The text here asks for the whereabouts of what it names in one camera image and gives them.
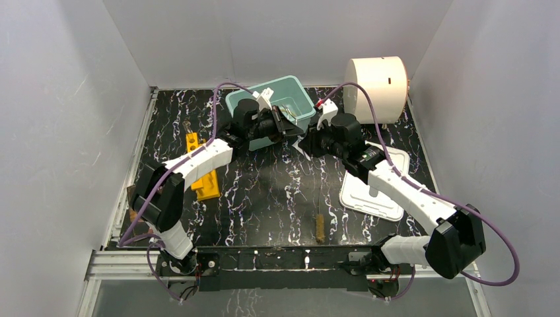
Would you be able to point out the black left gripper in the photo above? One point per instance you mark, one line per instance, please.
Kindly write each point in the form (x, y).
(279, 123)

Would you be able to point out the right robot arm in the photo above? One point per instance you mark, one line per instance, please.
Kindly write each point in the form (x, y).
(454, 238)

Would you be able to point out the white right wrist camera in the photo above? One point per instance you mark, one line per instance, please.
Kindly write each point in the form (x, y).
(329, 110)

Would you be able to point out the tan rubber tube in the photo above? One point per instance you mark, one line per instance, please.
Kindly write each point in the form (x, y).
(287, 112)

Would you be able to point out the dark picture book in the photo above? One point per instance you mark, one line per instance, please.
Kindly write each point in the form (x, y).
(131, 200)

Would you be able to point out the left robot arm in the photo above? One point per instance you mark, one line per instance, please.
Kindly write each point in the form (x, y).
(158, 196)

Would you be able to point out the white paper packet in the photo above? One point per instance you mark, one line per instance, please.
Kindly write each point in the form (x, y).
(296, 145)

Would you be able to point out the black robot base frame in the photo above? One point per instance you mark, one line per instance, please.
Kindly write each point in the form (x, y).
(296, 280)

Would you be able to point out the aluminium rail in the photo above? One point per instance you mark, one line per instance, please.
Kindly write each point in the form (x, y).
(215, 261)

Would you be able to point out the white plastic lid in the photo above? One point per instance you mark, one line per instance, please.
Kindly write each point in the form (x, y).
(359, 197)

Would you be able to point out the tan test tube brush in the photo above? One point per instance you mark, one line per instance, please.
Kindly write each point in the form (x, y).
(320, 226)

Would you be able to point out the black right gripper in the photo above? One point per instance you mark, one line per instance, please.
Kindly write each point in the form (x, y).
(309, 144)

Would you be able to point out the teal plastic bin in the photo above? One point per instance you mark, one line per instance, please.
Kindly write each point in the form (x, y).
(288, 94)

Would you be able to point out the yellow test tube rack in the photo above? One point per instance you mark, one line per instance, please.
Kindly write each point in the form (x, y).
(207, 186)

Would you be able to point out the cream cylindrical drum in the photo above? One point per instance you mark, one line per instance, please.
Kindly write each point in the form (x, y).
(385, 81)

